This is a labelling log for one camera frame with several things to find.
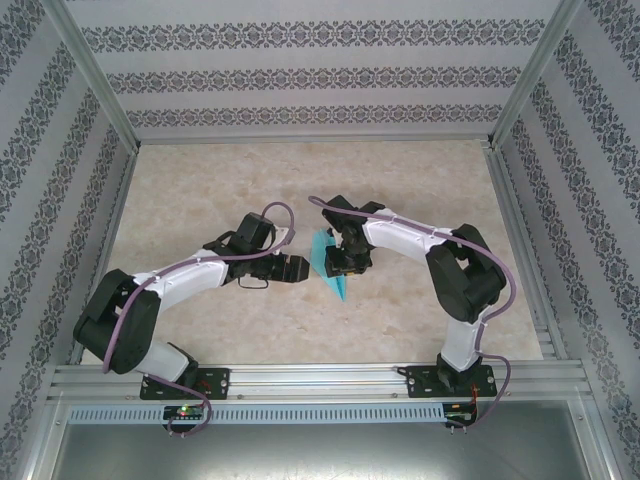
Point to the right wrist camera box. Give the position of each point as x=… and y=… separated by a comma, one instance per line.
x=340, y=207

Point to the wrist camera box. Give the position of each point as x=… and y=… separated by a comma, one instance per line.
x=255, y=232
x=340, y=207

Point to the small circuit board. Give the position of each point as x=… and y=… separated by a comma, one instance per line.
x=460, y=416
x=185, y=412

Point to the aluminium frame bar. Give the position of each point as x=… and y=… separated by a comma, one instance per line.
x=600, y=440
x=45, y=440

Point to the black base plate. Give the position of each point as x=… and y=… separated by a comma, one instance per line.
x=420, y=382
x=217, y=382

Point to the aluminium mounting rail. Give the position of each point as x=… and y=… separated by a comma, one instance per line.
x=310, y=381

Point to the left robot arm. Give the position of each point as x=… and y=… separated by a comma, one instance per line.
x=120, y=320

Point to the grey metal sheet panel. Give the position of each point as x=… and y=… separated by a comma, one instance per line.
x=320, y=455

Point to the teal cloth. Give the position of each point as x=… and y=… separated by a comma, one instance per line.
x=319, y=252

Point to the aluminium frame post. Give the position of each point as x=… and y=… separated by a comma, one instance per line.
x=537, y=75
x=95, y=80

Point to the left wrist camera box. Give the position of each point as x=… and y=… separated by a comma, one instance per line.
x=255, y=232

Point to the aluminium side rail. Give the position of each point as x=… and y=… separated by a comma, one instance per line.
x=525, y=250
x=107, y=225

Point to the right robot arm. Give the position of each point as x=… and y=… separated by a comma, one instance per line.
x=465, y=280

